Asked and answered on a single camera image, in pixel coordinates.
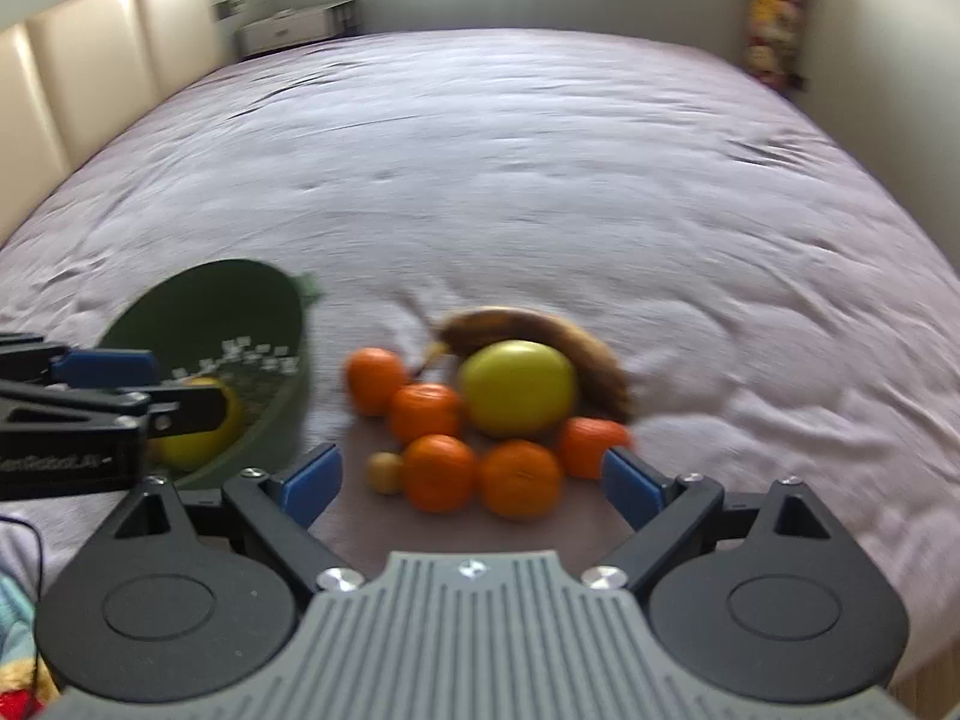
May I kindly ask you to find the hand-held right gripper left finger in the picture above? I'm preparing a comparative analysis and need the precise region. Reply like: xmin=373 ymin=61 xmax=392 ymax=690
xmin=112 ymin=444 xmax=368 ymax=601

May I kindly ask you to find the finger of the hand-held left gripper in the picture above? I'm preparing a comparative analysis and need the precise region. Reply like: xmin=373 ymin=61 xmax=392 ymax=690
xmin=0 ymin=334 xmax=160 ymax=389
xmin=0 ymin=381 xmax=227 ymax=440

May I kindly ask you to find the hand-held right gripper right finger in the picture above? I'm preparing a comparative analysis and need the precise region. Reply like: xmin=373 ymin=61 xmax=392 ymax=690
xmin=581 ymin=446 xmax=833 ymax=593

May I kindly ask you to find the yellow apple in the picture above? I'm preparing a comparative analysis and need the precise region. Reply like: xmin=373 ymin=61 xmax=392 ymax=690
xmin=459 ymin=341 xmax=577 ymax=440
xmin=148 ymin=377 xmax=245 ymax=472

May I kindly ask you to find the orange tangerine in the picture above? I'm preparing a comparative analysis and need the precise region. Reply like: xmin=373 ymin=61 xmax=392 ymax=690
xmin=556 ymin=417 xmax=632 ymax=481
xmin=401 ymin=433 xmax=479 ymax=515
xmin=478 ymin=439 xmax=565 ymax=524
xmin=345 ymin=347 xmax=410 ymax=418
xmin=388 ymin=383 xmax=464 ymax=445

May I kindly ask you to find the small tan round fruit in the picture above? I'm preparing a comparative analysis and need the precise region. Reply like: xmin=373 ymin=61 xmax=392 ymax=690
xmin=365 ymin=452 xmax=406 ymax=496

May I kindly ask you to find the green colander bowl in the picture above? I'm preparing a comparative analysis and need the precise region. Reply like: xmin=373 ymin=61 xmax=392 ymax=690
xmin=97 ymin=259 xmax=323 ymax=492

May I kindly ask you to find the brown overripe banana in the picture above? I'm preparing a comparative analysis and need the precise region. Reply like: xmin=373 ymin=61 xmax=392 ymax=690
xmin=431 ymin=306 xmax=635 ymax=421

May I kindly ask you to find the colourful printed cloth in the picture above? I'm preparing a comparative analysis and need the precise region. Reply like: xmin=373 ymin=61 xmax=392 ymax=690
xmin=0 ymin=574 xmax=57 ymax=720

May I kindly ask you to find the cream padded headboard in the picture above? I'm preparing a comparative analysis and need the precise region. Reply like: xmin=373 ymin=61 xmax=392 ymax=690
xmin=0 ymin=0 xmax=226 ymax=248

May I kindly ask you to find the mauve bed blanket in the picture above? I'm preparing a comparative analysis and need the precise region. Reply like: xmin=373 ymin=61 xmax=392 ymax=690
xmin=0 ymin=28 xmax=960 ymax=691

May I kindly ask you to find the pile of plush toys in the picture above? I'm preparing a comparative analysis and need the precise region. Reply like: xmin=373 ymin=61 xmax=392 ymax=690
xmin=742 ymin=0 xmax=811 ymax=91

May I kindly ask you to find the black cable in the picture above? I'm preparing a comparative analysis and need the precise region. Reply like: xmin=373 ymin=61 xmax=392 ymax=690
xmin=0 ymin=514 xmax=44 ymax=601

